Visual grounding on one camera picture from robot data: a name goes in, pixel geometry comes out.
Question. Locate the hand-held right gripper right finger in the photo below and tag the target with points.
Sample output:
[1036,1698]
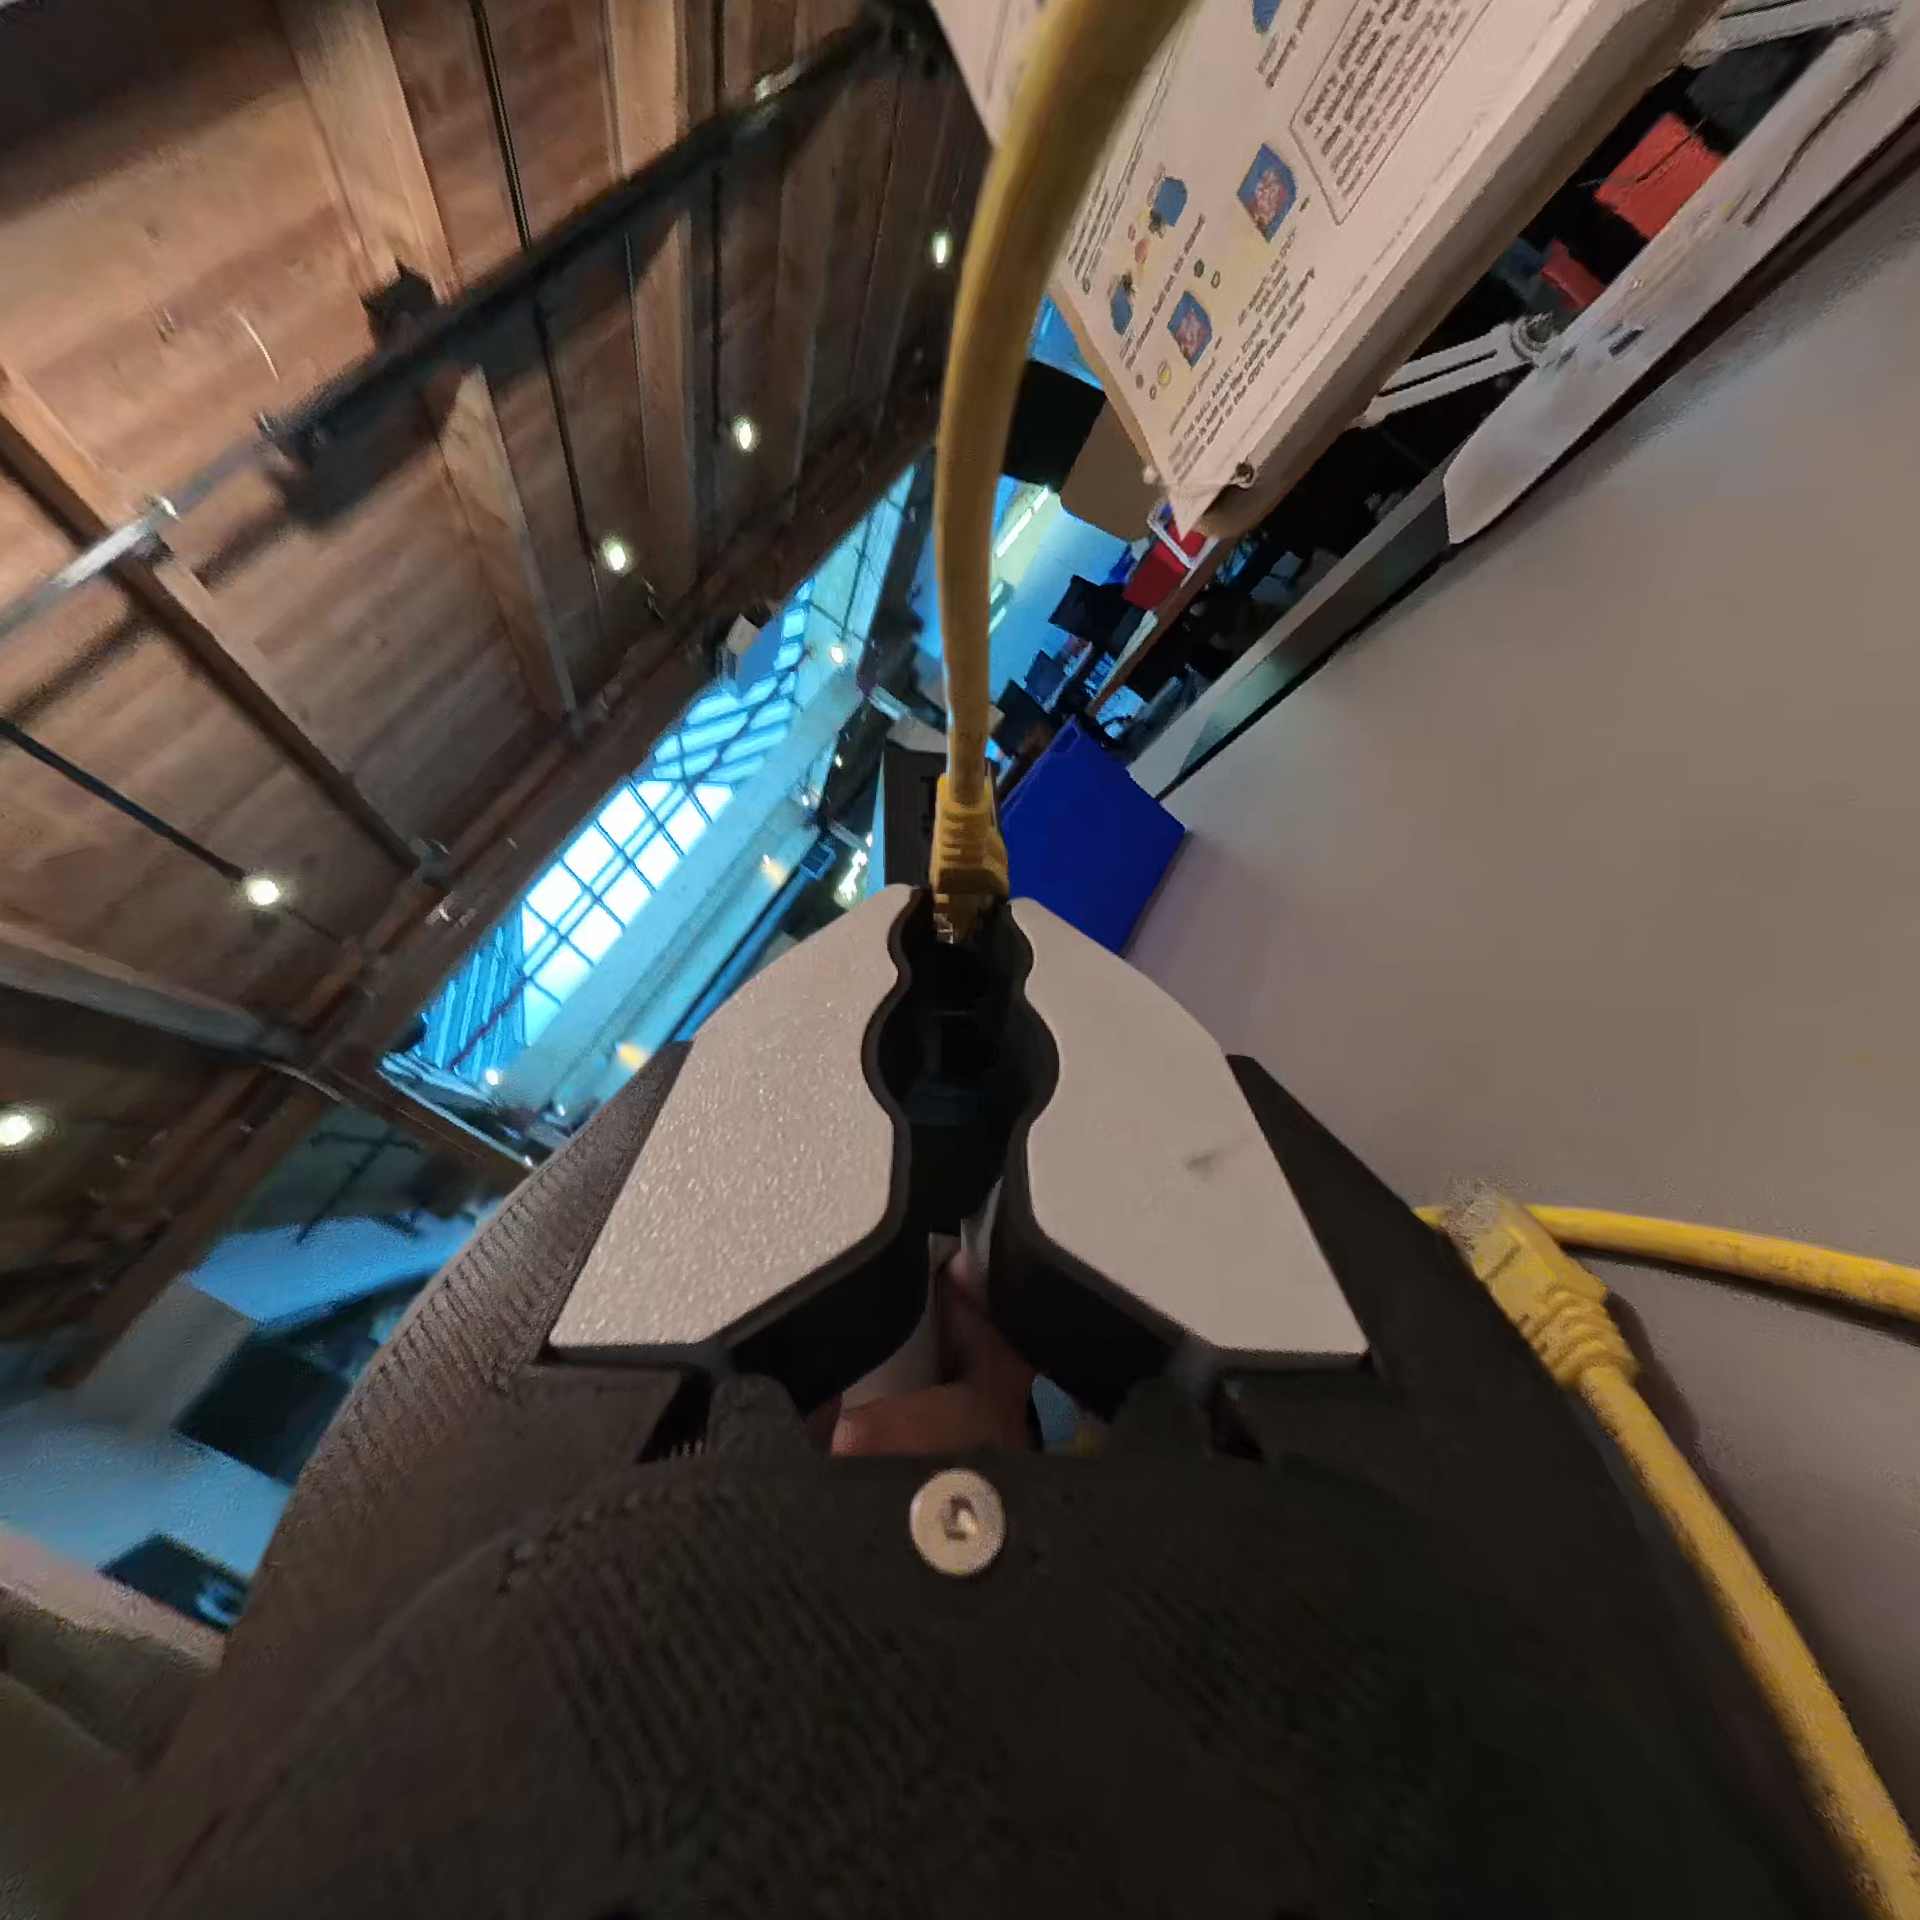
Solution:
[1171,1184]

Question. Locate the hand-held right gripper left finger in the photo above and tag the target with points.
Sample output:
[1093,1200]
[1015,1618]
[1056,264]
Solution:
[733,1141]

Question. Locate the black port block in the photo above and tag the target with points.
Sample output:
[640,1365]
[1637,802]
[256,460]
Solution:
[955,1050]

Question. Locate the large paned window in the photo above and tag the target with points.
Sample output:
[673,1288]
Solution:
[629,869]

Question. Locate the blue storage bin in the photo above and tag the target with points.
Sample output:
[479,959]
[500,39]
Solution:
[1089,839]

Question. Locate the printed instruction sheet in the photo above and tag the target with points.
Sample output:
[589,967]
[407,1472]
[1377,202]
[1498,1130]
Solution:
[1348,226]

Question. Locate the red storage box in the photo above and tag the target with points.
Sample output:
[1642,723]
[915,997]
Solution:
[1650,172]

